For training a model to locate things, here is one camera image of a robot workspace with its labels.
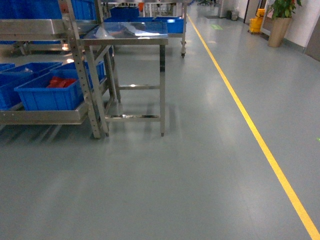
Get steel shelf rack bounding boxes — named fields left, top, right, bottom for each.
left=0, top=0, right=111, bottom=139

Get blue bin with red bags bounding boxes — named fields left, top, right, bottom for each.
left=14, top=62, right=84, bottom=111

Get stainless steel table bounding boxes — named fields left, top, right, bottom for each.
left=80, top=22, right=169, bottom=136

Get red bubble wrap bags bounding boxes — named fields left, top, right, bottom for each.
left=47, top=76, right=77, bottom=88

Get yellow mop bucket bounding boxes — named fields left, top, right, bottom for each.
left=248, top=8, right=265, bottom=34

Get tall potted plant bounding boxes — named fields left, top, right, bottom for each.
left=267, top=0, right=302, bottom=48

